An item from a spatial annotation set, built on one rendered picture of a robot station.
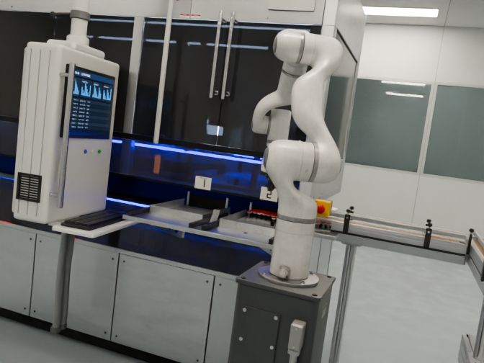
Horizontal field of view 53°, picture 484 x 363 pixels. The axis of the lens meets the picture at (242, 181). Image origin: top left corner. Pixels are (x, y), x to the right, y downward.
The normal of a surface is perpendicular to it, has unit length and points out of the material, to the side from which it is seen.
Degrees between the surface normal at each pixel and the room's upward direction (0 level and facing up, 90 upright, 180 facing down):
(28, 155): 90
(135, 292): 90
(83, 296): 90
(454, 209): 90
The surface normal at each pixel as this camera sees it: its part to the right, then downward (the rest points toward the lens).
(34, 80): -0.25, 0.07
